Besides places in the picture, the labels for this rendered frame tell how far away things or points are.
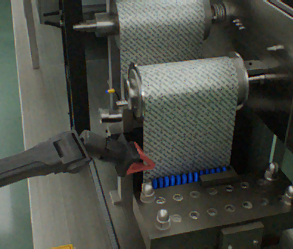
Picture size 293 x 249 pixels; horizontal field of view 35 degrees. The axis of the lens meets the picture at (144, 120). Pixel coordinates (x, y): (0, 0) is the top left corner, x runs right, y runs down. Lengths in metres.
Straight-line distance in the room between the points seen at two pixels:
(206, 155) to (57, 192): 0.45
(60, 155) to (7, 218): 1.69
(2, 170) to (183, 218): 0.42
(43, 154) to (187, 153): 0.38
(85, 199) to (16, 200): 1.47
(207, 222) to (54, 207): 0.46
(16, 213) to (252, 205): 1.77
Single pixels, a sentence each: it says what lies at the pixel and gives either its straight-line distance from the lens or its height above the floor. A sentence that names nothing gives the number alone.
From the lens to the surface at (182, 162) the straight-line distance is 1.21.
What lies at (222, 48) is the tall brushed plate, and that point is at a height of 1.23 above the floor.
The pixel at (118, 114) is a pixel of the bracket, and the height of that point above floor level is 1.18.
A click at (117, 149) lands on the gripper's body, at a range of 1.10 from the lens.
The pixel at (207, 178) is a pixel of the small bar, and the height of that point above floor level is 1.05.
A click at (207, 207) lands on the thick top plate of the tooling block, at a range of 1.14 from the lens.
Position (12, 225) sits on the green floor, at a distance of 2.65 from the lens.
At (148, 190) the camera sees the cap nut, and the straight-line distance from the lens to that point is 1.12.
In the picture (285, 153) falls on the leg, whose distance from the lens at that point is 1.53.
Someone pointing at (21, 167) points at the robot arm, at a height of 1.21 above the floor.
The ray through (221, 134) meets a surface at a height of 1.14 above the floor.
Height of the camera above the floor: 1.79
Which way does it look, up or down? 32 degrees down
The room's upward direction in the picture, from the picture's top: straight up
